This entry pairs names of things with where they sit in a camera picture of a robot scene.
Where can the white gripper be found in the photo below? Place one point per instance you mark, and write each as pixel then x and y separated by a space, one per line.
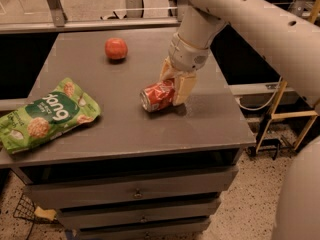
pixel 185 56

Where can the red coke can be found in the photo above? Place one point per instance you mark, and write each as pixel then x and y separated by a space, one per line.
pixel 158 96

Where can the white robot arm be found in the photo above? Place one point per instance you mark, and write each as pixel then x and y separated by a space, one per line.
pixel 291 46

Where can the red apple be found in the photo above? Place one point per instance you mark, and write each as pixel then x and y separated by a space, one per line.
pixel 116 48

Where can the grey drawer cabinet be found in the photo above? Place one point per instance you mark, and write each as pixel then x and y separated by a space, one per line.
pixel 209 130

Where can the top grey drawer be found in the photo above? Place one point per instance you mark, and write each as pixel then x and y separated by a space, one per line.
pixel 131 188

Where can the grey drawer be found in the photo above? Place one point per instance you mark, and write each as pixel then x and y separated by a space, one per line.
pixel 131 188
pixel 140 214
pixel 145 231

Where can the green snack bag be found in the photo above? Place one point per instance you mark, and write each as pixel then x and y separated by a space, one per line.
pixel 46 119

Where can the yellow metal stand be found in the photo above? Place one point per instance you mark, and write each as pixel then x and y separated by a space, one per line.
pixel 271 116

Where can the bottom grey drawer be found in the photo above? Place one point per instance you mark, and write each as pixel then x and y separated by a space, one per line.
pixel 145 231

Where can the middle grey drawer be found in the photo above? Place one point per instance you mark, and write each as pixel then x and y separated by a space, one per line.
pixel 140 214

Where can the yellow sponge block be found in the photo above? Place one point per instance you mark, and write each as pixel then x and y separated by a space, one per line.
pixel 48 214

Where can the black wire basket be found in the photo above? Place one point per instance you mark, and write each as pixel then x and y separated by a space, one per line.
pixel 25 210

